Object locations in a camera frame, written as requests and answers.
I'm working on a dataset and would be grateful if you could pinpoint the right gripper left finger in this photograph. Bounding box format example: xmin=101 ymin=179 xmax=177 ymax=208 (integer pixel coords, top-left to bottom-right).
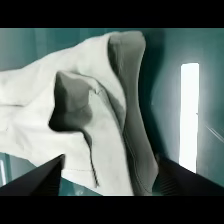
xmin=0 ymin=153 xmax=66 ymax=197

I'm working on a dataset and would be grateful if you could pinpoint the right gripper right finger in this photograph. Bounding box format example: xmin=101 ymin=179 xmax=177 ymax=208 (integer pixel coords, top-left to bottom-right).
xmin=152 ymin=153 xmax=224 ymax=197

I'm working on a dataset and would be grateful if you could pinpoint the white T-shirt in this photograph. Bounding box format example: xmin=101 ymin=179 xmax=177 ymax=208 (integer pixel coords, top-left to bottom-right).
xmin=0 ymin=30 xmax=160 ymax=197

